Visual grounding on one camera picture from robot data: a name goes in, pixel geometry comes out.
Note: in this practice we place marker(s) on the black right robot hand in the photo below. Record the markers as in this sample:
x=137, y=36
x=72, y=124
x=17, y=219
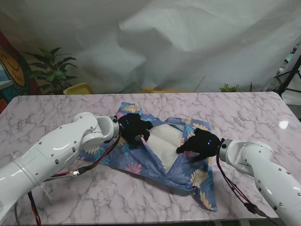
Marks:
x=202, y=143

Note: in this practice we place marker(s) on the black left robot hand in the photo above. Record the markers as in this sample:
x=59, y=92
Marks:
x=134, y=128

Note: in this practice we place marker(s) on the white fluffy pillow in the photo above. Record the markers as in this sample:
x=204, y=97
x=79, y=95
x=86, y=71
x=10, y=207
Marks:
x=164, y=141

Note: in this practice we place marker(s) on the blue floral pillowcase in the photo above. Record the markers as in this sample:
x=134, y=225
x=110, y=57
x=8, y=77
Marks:
x=145, y=164

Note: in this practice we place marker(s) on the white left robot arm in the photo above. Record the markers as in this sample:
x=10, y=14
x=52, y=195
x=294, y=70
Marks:
x=58, y=150

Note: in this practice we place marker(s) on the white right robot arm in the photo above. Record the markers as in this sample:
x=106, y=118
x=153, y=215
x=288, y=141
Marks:
x=265, y=164

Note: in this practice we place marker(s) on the thin brown stick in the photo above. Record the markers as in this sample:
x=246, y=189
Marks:
x=200, y=83

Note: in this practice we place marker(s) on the small green plant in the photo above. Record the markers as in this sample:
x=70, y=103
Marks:
x=229, y=88

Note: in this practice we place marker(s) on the yellow chair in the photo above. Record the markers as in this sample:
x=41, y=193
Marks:
x=78, y=89

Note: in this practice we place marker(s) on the white backdrop sheet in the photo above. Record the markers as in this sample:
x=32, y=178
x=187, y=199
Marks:
x=150, y=42

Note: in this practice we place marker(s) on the large green potted plant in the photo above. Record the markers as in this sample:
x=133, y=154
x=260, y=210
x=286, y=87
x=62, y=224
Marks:
x=53, y=70

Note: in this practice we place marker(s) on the black tripod stand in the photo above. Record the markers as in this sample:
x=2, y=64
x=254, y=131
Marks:
x=290, y=80

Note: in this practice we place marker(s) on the colourful mural board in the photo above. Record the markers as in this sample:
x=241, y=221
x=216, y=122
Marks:
x=11, y=70

